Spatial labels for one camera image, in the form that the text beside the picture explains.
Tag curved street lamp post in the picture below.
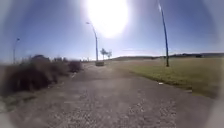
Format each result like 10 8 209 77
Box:
85 21 100 63

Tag low concrete block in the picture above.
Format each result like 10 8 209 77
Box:
95 60 105 67

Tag green grass field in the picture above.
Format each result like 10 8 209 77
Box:
108 57 224 100

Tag dark street lamp post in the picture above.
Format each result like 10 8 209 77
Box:
157 0 171 68

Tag low dark hills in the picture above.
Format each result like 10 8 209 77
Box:
111 52 224 62

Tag grey asphalt path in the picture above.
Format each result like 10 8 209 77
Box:
0 61 224 128

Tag dark bushes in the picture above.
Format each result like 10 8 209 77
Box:
0 54 84 98

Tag thin street lamp post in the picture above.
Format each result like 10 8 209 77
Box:
12 37 21 64

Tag small bare trees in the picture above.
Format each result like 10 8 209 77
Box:
99 47 113 61

